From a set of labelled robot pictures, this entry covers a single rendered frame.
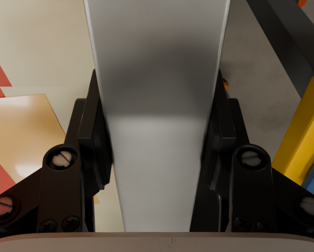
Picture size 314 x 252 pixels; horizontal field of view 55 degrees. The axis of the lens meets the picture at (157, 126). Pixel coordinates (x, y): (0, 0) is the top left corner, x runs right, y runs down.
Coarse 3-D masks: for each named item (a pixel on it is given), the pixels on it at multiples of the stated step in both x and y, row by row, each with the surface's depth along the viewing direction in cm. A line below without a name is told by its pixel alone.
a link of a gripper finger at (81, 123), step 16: (96, 80) 12; (96, 96) 11; (80, 112) 12; (96, 112) 11; (80, 128) 10; (96, 128) 10; (80, 144) 10; (96, 144) 10; (96, 160) 11; (32, 176) 10; (96, 176) 11; (16, 192) 9; (32, 192) 9; (96, 192) 11; (0, 208) 9; (16, 208) 9; (32, 208) 9; (0, 224) 9; (16, 224) 9
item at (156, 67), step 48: (96, 0) 8; (144, 0) 8; (192, 0) 8; (96, 48) 9; (144, 48) 9; (192, 48) 9; (144, 96) 10; (192, 96) 10; (144, 144) 12; (192, 144) 12; (144, 192) 14; (192, 192) 14
